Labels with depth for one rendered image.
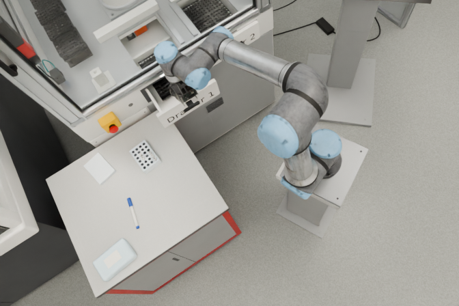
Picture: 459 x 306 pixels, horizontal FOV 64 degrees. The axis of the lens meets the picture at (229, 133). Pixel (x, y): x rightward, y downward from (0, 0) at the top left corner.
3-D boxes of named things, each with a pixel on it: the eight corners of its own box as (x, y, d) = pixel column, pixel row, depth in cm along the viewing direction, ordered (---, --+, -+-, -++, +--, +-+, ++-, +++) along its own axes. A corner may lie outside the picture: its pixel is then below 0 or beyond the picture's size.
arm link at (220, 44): (343, 66, 93) (211, 16, 120) (319, 99, 91) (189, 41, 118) (348, 92, 102) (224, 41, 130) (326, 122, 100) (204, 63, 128)
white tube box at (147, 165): (162, 162, 163) (159, 159, 159) (146, 174, 161) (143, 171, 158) (147, 143, 168) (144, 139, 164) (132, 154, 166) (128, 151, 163)
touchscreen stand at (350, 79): (370, 127, 236) (427, 18, 144) (299, 118, 245) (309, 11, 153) (374, 61, 255) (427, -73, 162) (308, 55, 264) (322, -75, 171)
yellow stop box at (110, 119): (123, 126, 163) (116, 119, 157) (108, 134, 163) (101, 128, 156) (118, 117, 165) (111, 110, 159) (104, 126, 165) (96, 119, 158)
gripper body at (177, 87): (182, 105, 140) (173, 89, 129) (171, 89, 143) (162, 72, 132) (199, 94, 141) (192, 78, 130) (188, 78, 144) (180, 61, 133)
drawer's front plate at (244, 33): (259, 37, 175) (258, 22, 165) (208, 69, 172) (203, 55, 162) (257, 35, 176) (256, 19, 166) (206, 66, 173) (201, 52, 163)
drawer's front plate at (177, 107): (220, 93, 166) (216, 80, 156) (164, 128, 163) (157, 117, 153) (218, 91, 167) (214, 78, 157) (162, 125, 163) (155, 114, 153)
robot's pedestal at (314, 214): (343, 194, 222) (371, 148, 153) (322, 238, 213) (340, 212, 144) (298, 171, 231) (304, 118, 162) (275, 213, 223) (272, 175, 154)
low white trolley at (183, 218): (246, 235, 220) (229, 207, 151) (156, 297, 213) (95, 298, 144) (197, 160, 243) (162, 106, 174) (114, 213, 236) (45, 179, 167)
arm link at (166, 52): (166, 64, 115) (147, 51, 118) (175, 82, 125) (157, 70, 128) (182, 46, 117) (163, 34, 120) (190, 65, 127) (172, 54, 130)
